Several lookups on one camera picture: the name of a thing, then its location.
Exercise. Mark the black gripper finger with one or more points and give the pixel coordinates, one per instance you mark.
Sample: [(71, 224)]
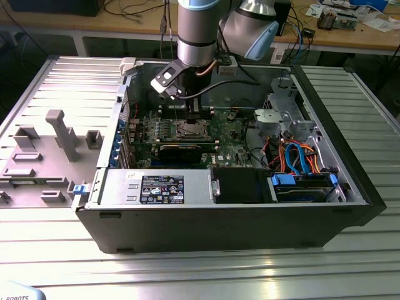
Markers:
[(193, 107)]

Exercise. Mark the CPU plate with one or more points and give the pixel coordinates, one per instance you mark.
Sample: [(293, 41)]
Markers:
[(192, 129)]

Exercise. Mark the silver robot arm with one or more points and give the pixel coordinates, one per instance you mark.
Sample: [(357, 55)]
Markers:
[(197, 31)]

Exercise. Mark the black RAM slot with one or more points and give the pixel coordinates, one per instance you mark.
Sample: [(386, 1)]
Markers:
[(168, 117), (168, 106), (168, 109), (168, 113)]

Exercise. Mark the black graphics card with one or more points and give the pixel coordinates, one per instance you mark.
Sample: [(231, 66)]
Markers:
[(179, 154)]

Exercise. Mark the green motherboard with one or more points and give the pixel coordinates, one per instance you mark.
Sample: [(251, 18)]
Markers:
[(231, 147)]

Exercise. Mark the pale grey case latch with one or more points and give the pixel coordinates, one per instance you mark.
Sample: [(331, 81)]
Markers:
[(128, 66)]

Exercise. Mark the blue card retainer tab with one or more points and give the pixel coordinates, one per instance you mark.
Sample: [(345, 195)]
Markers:
[(114, 157), (117, 143), (122, 125)]

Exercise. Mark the white labelled box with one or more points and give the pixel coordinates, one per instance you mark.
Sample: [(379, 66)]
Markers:
[(277, 55)]

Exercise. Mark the wooden desk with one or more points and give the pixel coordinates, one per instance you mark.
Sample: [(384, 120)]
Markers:
[(125, 22)]

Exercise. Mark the grey metal drive cage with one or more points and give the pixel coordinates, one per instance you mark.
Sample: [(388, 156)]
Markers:
[(282, 93)]

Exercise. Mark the silver power supply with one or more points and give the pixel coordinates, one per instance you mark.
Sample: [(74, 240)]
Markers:
[(122, 187)]

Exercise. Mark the small black adapter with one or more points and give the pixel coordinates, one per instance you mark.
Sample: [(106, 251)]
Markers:
[(308, 32)]

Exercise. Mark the black PC case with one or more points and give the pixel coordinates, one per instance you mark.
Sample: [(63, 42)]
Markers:
[(218, 231)]

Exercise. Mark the hard disk in blue carrier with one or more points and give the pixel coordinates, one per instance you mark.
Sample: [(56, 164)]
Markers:
[(300, 195)]

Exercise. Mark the blue plastic clip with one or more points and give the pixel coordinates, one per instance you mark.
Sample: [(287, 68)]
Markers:
[(79, 189)]

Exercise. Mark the copper coil heat sink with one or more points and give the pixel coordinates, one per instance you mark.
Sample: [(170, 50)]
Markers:
[(326, 20)]

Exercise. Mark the black equipment box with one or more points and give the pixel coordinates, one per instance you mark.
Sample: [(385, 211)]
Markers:
[(56, 7)]

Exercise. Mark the grey parts rack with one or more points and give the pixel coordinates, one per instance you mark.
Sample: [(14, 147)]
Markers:
[(47, 168)]

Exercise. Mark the grey electronic module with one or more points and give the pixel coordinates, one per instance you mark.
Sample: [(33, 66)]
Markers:
[(347, 22)]

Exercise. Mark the blue cardboard box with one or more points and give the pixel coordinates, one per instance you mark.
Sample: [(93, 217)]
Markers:
[(368, 2)]

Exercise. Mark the white paper sheet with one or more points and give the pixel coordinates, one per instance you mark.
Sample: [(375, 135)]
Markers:
[(379, 25)]

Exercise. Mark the pale blue teach pendant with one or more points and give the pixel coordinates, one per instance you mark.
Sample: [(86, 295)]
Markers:
[(18, 292)]

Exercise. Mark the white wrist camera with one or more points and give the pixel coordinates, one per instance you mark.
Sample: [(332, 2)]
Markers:
[(162, 81), (228, 67)]

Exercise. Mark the grey metal bracket box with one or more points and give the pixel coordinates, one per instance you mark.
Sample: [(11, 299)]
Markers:
[(268, 120)]

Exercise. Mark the silver metal latch bracket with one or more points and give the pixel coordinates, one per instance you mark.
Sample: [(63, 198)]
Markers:
[(215, 187)]

